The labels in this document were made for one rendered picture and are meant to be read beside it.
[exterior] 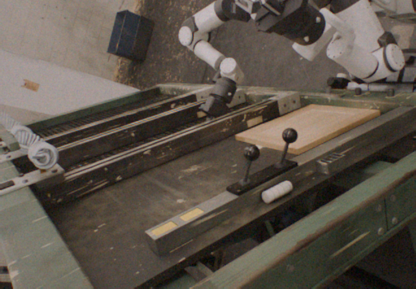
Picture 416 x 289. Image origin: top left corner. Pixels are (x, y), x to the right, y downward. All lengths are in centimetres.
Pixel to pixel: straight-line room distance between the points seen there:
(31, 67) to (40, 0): 165
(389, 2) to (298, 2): 84
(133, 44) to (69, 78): 108
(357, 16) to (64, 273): 95
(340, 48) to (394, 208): 43
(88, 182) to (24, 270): 54
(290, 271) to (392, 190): 29
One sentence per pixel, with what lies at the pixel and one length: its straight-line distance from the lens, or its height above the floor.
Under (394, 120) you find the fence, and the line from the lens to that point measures 132.
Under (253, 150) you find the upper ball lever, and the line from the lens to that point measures 85.
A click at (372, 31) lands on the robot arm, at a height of 120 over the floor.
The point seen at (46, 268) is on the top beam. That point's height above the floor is 192.
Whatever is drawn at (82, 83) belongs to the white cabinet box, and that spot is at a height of 82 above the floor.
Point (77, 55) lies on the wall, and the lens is 642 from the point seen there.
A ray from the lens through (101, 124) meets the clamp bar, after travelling 193.
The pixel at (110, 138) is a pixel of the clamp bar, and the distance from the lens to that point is 166.
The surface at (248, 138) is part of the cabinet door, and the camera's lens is 136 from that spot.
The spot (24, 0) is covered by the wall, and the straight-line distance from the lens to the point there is 630.
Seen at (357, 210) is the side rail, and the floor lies 145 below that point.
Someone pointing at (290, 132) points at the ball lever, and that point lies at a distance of 92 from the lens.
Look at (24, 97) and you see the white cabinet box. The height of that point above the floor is 139.
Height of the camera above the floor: 211
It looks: 34 degrees down
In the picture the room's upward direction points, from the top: 76 degrees counter-clockwise
